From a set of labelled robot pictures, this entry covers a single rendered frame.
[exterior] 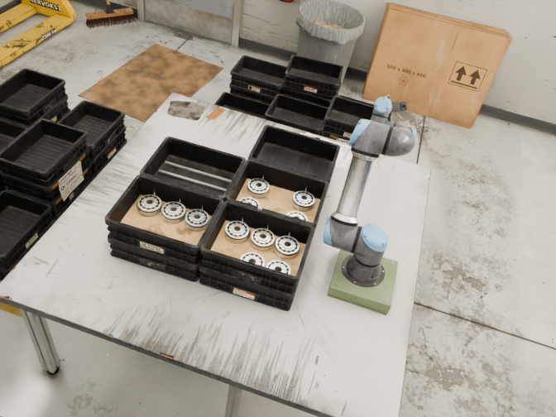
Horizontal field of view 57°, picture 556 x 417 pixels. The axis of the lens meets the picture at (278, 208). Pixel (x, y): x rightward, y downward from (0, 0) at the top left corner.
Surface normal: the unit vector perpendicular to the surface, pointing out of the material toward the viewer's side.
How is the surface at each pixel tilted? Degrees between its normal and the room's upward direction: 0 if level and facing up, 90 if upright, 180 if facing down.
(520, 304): 0
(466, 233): 0
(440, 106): 72
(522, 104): 90
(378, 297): 2
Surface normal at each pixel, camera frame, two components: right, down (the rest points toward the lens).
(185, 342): 0.14, -0.70
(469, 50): -0.27, 0.51
